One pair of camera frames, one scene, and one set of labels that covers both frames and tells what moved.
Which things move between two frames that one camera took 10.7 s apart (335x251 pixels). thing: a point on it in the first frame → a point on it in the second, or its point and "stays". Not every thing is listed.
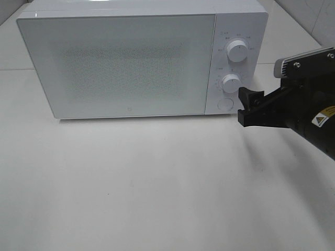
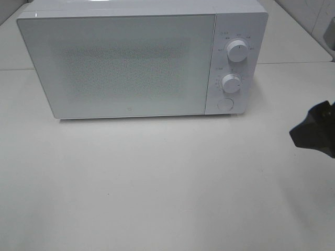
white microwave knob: [231, 83] stays
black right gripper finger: [269, 114] → [317, 131]
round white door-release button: [225, 104] stays
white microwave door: [122, 66] stays
